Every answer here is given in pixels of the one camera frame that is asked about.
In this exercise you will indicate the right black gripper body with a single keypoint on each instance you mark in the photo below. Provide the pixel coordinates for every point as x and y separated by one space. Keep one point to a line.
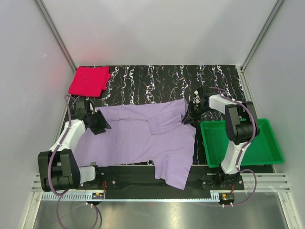
196 110

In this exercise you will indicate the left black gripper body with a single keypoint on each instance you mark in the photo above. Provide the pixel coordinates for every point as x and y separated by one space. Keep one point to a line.
97 122

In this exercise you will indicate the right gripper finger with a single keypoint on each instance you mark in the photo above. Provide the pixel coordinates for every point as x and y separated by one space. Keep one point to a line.
187 119
193 120

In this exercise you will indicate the lavender t shirt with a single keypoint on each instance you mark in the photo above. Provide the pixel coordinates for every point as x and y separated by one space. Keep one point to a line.
140 133

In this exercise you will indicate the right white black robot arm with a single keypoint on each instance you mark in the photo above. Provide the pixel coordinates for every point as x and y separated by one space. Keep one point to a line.
241 126

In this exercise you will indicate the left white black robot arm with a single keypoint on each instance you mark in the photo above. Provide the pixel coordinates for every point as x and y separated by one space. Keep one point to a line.
58 168

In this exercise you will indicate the folded pink t shirt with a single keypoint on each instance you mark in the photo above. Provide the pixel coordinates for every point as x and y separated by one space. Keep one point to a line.
90 81

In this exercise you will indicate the black marbled table mat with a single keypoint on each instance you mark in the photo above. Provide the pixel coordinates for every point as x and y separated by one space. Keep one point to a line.
148 84

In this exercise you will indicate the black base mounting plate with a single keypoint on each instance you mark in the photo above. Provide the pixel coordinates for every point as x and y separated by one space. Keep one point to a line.
139 180

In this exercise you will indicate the left connector board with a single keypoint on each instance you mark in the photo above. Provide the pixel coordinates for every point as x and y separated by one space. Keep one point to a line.
98 195

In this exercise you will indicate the connector board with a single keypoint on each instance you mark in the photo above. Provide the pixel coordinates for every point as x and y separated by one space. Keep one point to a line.
227 196
98 195

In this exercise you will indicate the green plastic tray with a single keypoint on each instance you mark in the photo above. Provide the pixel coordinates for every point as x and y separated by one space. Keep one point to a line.
264 150

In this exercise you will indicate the right connector board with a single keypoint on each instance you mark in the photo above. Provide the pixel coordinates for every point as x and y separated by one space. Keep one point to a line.
227 196

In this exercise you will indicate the white slotted cable duct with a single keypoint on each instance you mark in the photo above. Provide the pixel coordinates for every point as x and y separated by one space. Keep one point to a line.
82 196

